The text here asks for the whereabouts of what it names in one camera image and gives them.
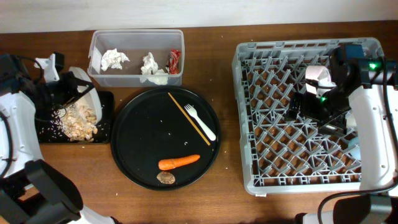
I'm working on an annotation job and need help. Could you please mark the grey plate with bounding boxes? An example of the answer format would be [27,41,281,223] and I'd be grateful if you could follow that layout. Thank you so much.
[68,66,103,124]

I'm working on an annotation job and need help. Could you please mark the white cup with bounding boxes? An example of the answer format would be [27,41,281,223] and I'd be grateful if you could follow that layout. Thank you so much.
[345,110,357,128]

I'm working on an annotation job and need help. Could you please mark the tissue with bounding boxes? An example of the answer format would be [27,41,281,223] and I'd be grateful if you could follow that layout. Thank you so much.
[101,49,130,71]
[140,69,169,85]
[141,52,159,75]

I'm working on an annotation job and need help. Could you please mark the peanut shells and rice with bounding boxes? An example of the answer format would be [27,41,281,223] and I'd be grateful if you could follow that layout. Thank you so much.
[52,98,98,142]

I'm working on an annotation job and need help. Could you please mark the pink bowl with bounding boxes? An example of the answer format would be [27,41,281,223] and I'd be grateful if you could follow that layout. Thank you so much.
[304,65,333,82]

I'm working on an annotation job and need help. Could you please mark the light blue cup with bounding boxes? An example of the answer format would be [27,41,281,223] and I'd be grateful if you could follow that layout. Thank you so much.
[348,137,361,160]

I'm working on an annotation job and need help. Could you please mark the wooden chopstick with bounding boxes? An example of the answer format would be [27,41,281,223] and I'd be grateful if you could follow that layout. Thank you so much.
[167,92,210,146]

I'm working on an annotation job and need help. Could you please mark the red snack wrapper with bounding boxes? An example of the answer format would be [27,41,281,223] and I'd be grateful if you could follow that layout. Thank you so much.
[166,49,181,75]

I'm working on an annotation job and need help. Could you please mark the white plastic fork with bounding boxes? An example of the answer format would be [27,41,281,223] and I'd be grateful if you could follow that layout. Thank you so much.
[184,104,216,141]

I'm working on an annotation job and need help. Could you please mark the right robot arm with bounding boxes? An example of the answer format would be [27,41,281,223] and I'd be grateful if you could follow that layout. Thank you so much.
[285,44,397,223]

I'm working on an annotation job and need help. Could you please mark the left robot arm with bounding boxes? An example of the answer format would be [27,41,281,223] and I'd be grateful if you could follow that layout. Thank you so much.
[1,52,117,223]

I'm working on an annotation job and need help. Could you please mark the grey dishwasher rack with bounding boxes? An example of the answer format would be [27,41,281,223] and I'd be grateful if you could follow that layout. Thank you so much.
[232,38,395,196]

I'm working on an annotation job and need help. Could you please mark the black rectangular tray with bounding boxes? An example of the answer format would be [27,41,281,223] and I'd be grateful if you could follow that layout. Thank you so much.
[35,91,115,144]

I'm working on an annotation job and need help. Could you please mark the clear plastic bin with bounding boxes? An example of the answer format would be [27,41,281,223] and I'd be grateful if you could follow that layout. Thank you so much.
[87,29,185,87]

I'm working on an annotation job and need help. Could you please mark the round black tray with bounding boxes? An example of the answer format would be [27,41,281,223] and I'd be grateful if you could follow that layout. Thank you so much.
[111,86,221,191]

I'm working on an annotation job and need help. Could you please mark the orange carrot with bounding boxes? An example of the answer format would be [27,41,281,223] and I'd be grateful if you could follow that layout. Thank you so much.
[158,154,200,170]

